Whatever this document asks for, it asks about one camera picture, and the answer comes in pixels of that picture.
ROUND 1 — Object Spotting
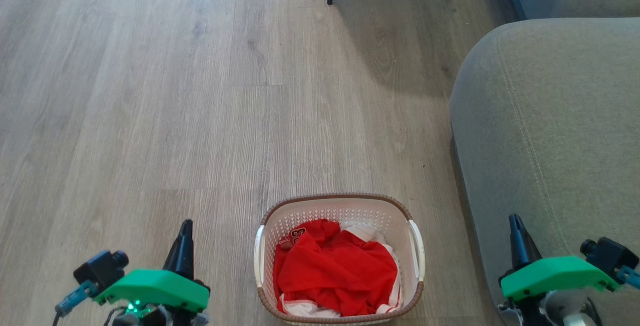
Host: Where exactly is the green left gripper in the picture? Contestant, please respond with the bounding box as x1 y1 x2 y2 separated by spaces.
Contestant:
94 219 211 313

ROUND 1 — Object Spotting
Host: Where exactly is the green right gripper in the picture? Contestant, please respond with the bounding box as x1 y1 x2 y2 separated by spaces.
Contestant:
499 214 622 302

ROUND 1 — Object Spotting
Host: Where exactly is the cream perforated plastic laundry basket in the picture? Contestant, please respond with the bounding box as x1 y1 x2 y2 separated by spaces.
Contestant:
253 193 426 325

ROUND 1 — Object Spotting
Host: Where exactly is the grey fabric sofa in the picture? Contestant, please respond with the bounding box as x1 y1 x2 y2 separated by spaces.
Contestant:
449 0 640 326

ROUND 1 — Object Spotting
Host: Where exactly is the white garment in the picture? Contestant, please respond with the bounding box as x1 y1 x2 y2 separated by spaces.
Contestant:
278 222 403 316

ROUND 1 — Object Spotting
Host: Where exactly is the red sports jersey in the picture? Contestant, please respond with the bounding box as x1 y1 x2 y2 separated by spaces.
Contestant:
272 218 399 317

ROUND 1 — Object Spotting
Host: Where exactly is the blue right camera cable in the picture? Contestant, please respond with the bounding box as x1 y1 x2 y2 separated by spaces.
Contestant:
616 265 640 290

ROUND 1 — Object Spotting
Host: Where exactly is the blue camera cable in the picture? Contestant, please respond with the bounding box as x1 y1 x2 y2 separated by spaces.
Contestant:
54 279 99 318
616 265 640 290

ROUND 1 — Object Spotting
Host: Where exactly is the blue left camera cable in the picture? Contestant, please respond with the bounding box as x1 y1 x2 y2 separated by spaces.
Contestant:
54 279 99 318

